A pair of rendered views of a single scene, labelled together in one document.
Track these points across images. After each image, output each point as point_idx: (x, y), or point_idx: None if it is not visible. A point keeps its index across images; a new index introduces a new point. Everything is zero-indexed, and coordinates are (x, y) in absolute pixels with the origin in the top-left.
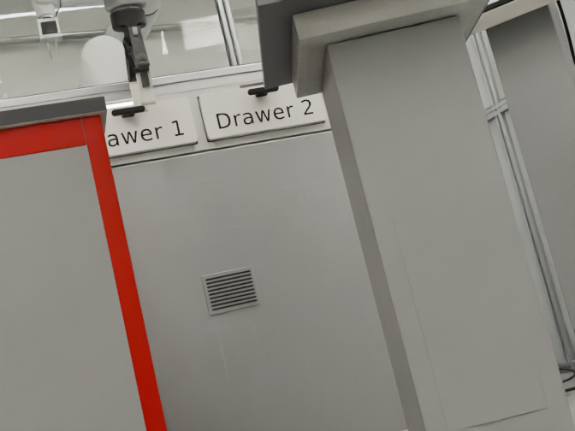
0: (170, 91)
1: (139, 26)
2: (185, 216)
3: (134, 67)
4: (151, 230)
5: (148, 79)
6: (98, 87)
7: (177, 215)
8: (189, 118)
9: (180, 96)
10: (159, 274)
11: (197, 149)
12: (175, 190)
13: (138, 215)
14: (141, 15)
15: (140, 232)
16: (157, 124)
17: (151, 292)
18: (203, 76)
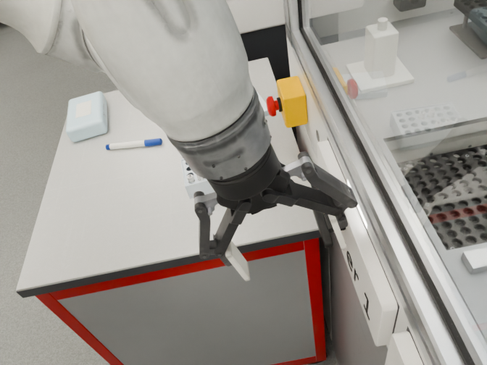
0: (386, 269)
1: (194, 210)
2: (367, 346)
3: (213, 235)
4: (351, 306)
5: (222, 261)
6: (344, 152)
7: (364, 335)
8: (377, 323)
9: (394, 290)
10: (350, 328)
11: (388, 347)
12: (367, 325)
13: (348, 286)
14: (217, 190)
15: (348, 295)
16: (356, 271)
17: (346, 324)
18: (422, 331)
